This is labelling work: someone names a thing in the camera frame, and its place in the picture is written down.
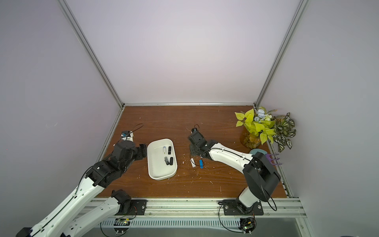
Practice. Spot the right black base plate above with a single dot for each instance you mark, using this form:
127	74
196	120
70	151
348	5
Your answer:
232	207

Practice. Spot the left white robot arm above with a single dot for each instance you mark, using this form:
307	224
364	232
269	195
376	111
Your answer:
63	221

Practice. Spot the left small circuit board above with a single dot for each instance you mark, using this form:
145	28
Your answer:
121	226

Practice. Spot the black grey usb drive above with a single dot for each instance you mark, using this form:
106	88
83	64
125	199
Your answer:
169	161

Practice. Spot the white ribbed cable duct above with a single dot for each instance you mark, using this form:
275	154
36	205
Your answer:
231	223

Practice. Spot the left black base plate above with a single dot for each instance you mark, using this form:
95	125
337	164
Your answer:
133	207

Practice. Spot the yellow-green potted plant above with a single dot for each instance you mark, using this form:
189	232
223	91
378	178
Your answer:
259	126

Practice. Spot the pink purple toy fork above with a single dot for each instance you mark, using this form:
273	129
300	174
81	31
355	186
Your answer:
273	159

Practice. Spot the small circuit board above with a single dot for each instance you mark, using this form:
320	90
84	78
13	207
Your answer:
247	225
121	226

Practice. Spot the striped dark leaf plant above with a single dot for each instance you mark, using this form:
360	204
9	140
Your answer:
284	128

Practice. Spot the white oval storage box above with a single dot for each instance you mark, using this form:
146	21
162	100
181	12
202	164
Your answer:
157	168

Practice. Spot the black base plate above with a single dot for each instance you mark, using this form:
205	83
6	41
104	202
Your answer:
232	207
133	207

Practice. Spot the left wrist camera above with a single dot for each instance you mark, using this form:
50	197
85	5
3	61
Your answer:
127	136

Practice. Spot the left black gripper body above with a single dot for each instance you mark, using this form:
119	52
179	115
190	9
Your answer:
140	154

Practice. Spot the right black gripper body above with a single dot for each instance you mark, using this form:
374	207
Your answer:
196	139

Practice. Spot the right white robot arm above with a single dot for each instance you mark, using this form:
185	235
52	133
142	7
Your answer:
260	175

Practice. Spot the teal leaf-shaped dish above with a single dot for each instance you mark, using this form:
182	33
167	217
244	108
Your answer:
255	151

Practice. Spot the right small circuit board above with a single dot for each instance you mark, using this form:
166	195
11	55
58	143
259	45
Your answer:
247	225

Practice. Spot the blue usb flash drive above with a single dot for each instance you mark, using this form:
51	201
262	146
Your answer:
201	163

